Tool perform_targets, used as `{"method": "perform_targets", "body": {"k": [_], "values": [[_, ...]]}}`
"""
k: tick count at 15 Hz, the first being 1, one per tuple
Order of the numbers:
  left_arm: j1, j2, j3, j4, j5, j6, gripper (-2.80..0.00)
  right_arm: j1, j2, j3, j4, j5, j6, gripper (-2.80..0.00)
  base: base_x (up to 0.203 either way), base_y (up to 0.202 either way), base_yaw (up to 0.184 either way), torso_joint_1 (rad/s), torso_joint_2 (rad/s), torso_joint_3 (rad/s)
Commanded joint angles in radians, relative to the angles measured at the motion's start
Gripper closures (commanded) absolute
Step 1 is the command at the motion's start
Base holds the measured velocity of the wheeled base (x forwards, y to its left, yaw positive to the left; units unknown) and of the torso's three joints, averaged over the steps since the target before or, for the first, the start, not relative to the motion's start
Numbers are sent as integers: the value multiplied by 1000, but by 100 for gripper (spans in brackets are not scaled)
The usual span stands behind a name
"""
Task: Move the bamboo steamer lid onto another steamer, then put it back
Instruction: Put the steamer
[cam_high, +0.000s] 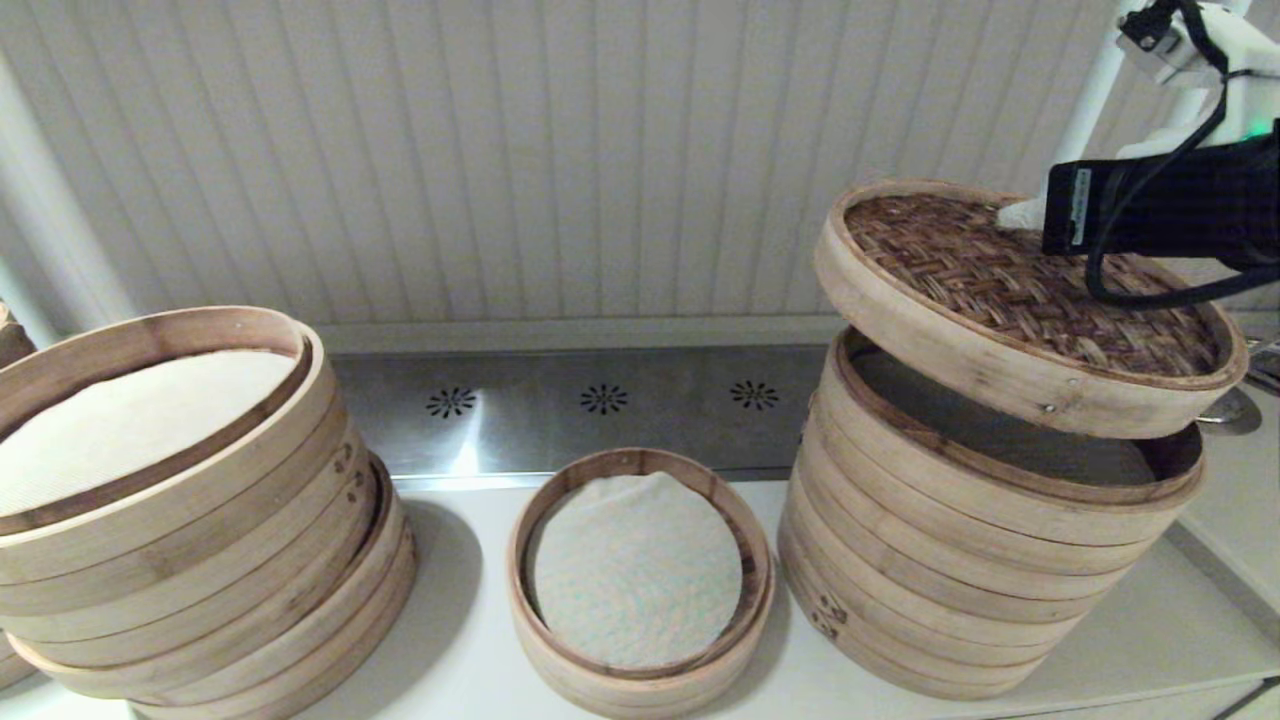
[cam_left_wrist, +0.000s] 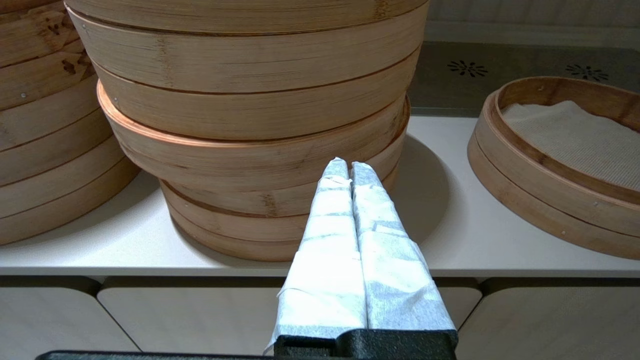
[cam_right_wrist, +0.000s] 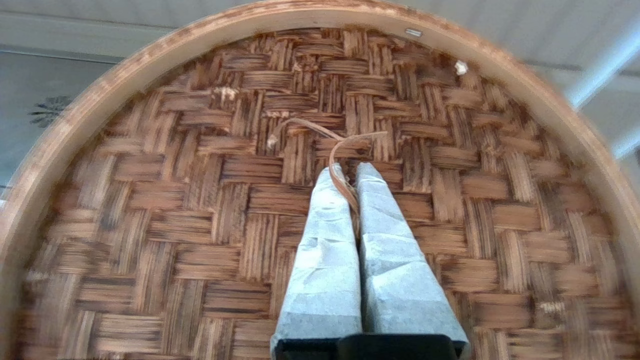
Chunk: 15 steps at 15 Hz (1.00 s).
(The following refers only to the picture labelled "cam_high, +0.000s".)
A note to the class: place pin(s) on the dark-spotted bamboo steamer basket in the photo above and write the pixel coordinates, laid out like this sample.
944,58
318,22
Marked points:
12,340

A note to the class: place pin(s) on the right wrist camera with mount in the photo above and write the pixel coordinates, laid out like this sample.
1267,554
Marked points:
1250,60

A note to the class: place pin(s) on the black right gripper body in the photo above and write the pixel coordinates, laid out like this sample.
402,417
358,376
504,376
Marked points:
1200,210

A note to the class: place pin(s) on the stainless steel vent panel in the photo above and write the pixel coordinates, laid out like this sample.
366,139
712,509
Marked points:
550,430

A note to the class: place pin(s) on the thick white pipe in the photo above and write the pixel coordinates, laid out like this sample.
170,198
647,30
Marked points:
50,220

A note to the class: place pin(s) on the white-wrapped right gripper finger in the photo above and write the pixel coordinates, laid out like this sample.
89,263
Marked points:
1020,221
1022,206

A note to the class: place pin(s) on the large bamboo steamer basket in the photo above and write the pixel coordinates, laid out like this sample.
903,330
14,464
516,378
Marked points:
12,660
1000,520
900,650
300,700
400,545
200,540

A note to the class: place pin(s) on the small bamboo steamer basket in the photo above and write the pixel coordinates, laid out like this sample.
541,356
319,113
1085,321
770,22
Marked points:
640,690

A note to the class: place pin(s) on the woven bamboo steamer lid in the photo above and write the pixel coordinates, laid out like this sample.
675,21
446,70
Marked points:
1000,290

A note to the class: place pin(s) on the small white steamer liner cloth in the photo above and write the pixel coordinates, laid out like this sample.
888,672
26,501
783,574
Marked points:
640,570

